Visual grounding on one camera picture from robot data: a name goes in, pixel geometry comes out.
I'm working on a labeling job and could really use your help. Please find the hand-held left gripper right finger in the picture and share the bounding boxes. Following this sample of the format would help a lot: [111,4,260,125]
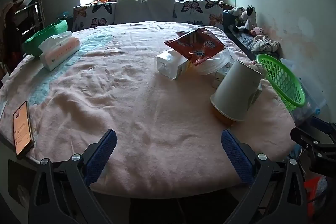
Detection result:
[221,129,309,224]

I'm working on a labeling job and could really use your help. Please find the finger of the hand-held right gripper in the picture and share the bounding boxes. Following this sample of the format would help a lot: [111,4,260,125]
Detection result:
[290,116,336,152]
[308,147,336,180]

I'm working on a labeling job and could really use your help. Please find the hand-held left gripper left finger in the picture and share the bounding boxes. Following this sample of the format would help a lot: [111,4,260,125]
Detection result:
[28,129,117,224]

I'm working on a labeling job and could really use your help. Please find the green plastic basket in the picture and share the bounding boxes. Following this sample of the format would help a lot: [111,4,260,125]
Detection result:
[256,53,306,111]

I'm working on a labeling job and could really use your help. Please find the white paper cup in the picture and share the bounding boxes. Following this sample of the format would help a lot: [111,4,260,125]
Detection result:
[210,59,264,122]

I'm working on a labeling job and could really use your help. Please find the small white carton box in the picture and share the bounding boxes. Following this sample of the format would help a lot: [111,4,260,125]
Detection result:
[155,49,195,80]

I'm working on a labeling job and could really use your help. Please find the red snack packet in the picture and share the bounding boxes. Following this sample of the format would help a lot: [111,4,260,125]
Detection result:
[164,28,226,67]

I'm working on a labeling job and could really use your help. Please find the clear plastic bag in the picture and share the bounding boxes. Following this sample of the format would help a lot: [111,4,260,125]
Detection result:
[280,57,327,122]

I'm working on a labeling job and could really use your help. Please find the red plastic container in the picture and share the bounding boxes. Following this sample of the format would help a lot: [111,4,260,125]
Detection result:
[304,175,328,216]

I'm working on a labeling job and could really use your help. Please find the black smartphone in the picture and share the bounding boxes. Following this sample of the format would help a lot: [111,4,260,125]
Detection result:
[13,101,35,160]

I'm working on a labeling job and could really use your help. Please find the round clear plastic container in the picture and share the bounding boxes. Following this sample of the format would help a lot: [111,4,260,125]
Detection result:
[196,48,237,76]

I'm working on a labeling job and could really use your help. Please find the crumpled printed cloth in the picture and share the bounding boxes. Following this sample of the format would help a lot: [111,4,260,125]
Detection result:
[251,35,280,52]

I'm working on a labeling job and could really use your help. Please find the pink tissue pack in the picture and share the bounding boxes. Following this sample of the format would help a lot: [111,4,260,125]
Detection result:
[39,31,81,72]

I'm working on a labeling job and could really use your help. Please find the dark patterned mat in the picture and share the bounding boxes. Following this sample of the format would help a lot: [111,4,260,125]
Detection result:
[228,25,260,52]

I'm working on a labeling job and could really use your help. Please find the cow plush toy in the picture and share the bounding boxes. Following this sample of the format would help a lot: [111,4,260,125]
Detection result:
[234,5,258,34]

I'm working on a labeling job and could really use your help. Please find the green container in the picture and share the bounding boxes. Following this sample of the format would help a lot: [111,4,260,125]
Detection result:
[22,19,68,57]

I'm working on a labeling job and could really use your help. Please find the butterfly print pillow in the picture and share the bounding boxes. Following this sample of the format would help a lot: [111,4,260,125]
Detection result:
[173,0,224,30]
[72,2,117,32]

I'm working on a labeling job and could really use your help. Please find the grey plush toy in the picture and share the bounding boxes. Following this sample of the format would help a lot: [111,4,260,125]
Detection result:
[228,7,244,26]

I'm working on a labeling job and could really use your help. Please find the grey pillow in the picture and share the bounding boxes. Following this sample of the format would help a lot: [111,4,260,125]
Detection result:
[114,0,176,25]

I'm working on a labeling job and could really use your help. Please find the metal shelf rack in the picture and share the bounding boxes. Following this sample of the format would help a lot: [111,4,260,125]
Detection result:
[13,0,45,38]

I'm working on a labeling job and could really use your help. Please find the hanging dark clothes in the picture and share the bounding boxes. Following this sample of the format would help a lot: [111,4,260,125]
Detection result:
[0,1,19,77]

